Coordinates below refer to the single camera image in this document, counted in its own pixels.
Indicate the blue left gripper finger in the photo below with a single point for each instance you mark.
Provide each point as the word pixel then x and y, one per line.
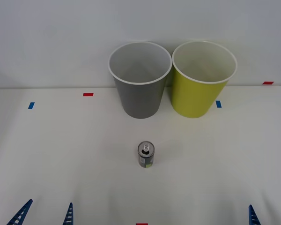
pixel 21 213
pixel 68 215

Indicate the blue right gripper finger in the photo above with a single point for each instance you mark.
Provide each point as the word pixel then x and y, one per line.
pixel 253 218

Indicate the dark grey drink can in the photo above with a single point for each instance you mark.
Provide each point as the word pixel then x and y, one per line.
pixel 145 157

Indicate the yellow-green plastic waste bin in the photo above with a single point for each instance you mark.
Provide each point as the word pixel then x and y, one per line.
pixel 194 98

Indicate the grey plastic waste bin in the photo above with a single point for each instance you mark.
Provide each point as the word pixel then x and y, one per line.
pixel 140 100

